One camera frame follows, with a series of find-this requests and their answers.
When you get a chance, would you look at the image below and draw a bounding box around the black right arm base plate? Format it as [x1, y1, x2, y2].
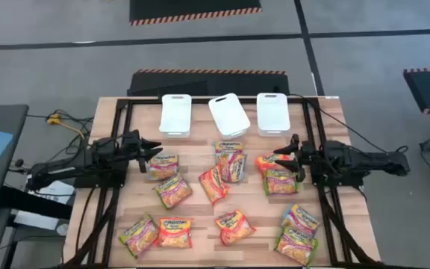
[310, 158, 365, 188]

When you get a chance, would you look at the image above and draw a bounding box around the white plastic bin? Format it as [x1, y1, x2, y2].
[256, 92, 291, 137]
[208, 93, 252, 140]
[158, 93, 193, 138]

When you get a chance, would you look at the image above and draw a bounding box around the white printed paper sheet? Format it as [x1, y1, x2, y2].
[28, 179, 76, 205]

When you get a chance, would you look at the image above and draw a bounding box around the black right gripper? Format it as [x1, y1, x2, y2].
[273, 133, 328, 184]

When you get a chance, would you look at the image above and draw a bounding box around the black desk beam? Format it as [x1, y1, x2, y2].
[0, 185, 73, 220]

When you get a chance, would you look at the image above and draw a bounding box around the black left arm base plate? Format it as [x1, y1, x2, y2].
[75, 164, 128, 189]

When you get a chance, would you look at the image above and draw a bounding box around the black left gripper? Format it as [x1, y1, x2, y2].
[120, 129, 163, 174]

